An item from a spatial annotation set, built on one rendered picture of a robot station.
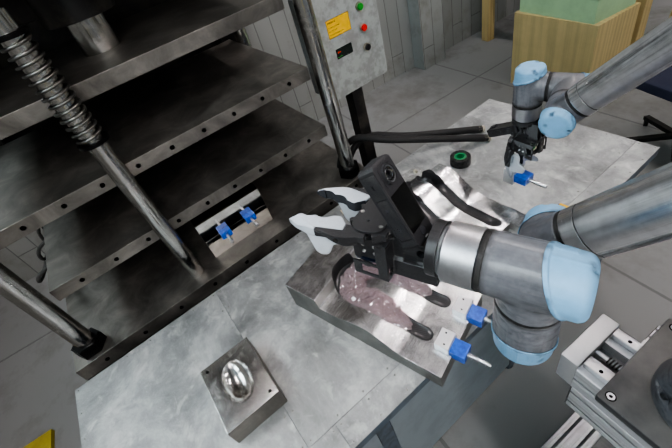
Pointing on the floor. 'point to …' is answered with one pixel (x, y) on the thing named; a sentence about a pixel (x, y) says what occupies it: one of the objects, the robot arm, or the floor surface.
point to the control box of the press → (349, 43)
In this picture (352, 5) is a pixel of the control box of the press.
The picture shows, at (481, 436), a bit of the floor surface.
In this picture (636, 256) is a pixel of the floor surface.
